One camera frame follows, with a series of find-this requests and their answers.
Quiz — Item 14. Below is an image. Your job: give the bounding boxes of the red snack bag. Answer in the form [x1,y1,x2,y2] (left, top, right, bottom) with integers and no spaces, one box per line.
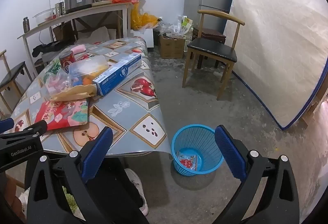
[34,98,90,131]

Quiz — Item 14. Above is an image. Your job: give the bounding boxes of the green white package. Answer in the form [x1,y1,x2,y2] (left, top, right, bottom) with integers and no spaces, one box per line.
[179,16,193,36]

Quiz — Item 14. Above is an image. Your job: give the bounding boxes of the yellow plastic bags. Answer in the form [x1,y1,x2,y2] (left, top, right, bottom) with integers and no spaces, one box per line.
[131,3,159,31]

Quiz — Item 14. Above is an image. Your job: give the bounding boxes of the blue toothpaste box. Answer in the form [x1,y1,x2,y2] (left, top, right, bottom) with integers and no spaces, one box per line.
[92,53,142,96]

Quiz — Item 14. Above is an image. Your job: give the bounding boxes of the pink sponge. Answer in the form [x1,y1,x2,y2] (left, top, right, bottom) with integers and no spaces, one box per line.
[70,45,88,54]

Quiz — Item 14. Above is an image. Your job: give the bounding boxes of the white mattress with blue edge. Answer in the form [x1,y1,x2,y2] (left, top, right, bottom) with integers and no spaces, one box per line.
[223,0,328,131]

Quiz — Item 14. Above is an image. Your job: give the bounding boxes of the pile of clear plastic bags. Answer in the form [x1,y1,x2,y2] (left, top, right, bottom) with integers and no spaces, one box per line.
[156,17,185,40]

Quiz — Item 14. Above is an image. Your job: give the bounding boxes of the red-print clear wrapper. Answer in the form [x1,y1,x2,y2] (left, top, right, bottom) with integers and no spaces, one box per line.
[177,152,198,170]

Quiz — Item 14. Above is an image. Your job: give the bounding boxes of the dark brown wooden stool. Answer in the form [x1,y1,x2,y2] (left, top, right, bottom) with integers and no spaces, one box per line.
[192,27,226,43]

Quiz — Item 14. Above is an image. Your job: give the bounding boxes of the black cloth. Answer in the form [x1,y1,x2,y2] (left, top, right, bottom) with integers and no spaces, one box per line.
[32,39,75,58]

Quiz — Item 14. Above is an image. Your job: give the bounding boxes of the brown paper bag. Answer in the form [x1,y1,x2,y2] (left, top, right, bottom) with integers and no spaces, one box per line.
[50,83,96,102]

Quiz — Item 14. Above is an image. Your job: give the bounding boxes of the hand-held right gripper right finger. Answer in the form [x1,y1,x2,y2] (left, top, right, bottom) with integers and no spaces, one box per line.
[215,125,300,224]

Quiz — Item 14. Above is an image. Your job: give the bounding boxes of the white cloth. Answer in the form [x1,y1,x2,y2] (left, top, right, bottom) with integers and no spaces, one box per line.
[77,26,116,42]

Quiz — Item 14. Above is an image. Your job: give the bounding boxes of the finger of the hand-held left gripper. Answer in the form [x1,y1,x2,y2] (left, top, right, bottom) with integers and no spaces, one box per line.
[0,118,15,134]
[23,120,48,138]

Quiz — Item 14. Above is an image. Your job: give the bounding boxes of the green white fleece garment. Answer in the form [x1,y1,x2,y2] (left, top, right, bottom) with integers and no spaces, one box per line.
[18,185,85,221]

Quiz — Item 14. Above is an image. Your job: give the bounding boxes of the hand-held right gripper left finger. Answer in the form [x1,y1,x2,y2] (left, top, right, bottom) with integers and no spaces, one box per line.
[26,127,121,224]

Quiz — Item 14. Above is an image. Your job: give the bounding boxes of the brown cardboard box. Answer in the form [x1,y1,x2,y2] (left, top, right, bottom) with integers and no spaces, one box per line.
[159,35,186,59]
[52,24,77,42]

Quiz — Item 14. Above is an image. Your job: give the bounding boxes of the red drink can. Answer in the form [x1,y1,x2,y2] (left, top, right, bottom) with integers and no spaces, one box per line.
[59,51,76,71]

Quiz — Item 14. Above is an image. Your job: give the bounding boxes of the clear plastic container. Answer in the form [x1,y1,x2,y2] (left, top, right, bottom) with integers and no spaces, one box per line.
[68,56,110,86]

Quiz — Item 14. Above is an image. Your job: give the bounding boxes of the clear glass bowl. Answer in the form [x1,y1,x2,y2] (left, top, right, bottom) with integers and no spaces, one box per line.
[33,9,55,26]

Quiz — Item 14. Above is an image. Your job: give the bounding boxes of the table with fruit-pattern cloth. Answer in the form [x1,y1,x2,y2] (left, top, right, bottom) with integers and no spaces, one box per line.
[10,37,173,160]

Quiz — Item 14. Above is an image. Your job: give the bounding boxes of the blue plastic wastebasket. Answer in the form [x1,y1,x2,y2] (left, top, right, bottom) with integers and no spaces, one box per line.
[171,124,224,176]

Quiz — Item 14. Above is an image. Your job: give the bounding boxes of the wooden chair with black seat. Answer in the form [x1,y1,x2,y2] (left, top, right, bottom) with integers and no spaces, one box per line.
[182,10,246,101]
[0,50,32,114]

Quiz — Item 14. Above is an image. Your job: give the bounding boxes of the person's white shoe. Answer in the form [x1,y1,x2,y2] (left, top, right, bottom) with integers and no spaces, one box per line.
[124,169,149,216]

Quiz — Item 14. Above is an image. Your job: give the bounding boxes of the crumpled clear plastic bag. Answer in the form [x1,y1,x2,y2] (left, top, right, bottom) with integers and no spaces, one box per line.
[45,67,70,96]

